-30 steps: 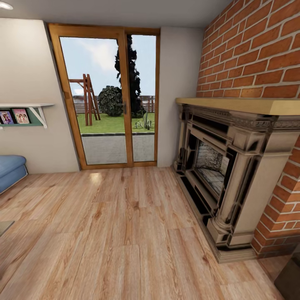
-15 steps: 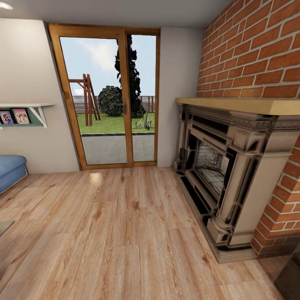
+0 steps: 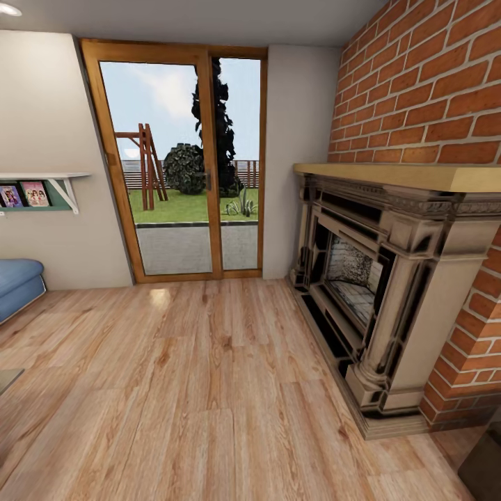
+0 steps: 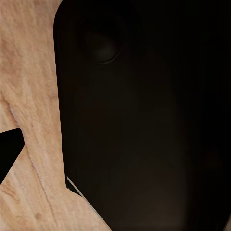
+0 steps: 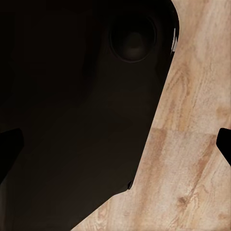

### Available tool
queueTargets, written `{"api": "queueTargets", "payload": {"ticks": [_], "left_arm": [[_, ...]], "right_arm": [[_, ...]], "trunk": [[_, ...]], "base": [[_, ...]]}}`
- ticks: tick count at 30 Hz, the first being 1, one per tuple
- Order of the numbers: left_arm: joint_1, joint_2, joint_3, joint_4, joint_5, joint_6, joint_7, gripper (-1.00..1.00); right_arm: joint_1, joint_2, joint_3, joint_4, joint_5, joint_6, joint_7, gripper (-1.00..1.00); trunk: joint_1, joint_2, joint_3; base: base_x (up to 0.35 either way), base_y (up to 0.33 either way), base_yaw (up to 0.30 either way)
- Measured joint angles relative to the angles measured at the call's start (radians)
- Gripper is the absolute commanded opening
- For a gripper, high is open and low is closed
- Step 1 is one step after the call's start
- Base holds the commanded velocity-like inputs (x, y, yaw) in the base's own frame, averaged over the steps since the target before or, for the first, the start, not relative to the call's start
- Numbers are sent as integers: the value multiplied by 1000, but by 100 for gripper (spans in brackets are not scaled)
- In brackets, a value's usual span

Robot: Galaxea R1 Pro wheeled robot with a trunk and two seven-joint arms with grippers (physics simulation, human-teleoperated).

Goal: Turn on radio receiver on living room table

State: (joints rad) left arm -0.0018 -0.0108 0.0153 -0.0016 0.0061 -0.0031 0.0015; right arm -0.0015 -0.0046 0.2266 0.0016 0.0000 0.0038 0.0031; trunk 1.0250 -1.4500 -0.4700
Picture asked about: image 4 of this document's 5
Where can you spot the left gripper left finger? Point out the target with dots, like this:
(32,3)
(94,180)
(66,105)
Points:
(11,144)

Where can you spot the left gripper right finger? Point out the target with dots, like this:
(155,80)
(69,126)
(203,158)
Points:
(224,143)

